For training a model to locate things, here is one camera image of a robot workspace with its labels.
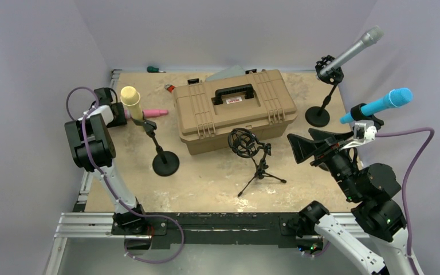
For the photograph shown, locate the black shock mount round-base stand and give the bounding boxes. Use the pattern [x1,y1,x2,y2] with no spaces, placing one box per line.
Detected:
[305,55,345,128]

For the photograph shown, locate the silver microphone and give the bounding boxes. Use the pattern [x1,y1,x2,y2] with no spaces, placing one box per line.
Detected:
[320,26,384,77]

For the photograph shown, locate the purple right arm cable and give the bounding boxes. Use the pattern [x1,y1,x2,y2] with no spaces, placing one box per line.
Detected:
[375,127,435,275]

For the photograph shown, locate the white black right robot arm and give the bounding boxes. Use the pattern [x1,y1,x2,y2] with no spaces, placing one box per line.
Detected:
[287,126,423,274]

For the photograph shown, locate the grey flat sheet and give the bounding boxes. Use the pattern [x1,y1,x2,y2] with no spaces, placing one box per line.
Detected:
[205,65,245,82]

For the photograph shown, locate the red small tool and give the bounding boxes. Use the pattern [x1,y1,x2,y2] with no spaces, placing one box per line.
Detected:
[164,84,176,93]

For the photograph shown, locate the cream yellow microphone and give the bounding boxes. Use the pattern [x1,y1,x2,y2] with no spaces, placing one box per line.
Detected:
[120,86,144,121]

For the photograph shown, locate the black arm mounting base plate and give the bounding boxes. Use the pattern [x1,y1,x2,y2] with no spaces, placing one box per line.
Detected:
[110,212,327,253]

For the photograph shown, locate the black tripod shock mount stand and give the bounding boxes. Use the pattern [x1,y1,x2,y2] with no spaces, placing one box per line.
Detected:
[227,128,287,197]

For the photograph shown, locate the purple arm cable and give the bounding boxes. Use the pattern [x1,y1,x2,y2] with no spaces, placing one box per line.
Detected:
[65,87,186,265]
[375,127,435,275]

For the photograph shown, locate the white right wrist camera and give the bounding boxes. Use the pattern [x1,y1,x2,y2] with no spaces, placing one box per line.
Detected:
[342,120,378,149]

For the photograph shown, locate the blue microphone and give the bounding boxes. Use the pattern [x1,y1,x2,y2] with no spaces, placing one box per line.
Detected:
[340,88,413,124]

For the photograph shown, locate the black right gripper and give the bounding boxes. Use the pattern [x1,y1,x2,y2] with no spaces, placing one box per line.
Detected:
[286,126,360,199]

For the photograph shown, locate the tan plastic tool case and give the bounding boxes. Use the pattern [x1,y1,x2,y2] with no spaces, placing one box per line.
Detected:
[172,69,298,155]

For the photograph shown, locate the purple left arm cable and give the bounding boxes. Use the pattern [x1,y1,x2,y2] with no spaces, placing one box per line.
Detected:
[65,87,186,265]

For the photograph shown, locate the green screwdriver handle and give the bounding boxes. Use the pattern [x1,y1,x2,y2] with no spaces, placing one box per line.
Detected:
[146,66,166,73]

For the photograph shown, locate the black clip stand for blue microphone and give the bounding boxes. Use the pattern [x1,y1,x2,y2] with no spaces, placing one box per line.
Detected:
[349,103,384,130]

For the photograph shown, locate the pink microphone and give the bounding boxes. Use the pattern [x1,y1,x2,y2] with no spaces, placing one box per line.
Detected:
[124,109,168,120]

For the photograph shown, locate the black stand for cream microphone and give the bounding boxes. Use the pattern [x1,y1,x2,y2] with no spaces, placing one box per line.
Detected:
[131,118,180,177]

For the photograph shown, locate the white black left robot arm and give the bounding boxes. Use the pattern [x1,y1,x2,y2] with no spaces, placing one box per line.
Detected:
[64,87,151,235]

